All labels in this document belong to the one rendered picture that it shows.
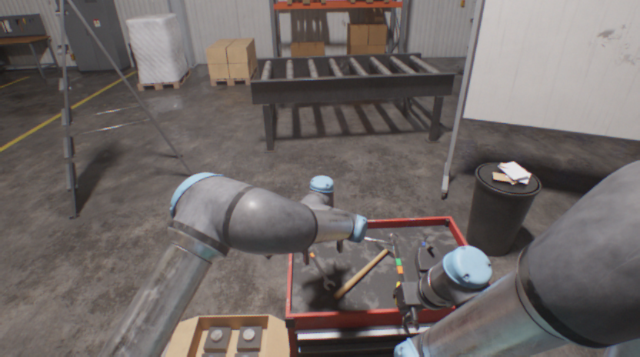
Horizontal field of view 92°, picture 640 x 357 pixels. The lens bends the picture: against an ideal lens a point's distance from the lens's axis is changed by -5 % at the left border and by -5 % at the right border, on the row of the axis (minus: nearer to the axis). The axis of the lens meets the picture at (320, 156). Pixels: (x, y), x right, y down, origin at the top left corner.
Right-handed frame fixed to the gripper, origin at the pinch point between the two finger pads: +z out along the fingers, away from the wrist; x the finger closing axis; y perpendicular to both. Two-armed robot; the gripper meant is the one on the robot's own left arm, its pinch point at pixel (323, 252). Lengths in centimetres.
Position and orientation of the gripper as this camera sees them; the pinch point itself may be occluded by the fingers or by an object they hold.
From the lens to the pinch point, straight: 122.2
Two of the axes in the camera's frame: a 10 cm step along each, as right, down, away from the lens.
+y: -4.1, -4.4, 8.0
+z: 0.2, 8.7, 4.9
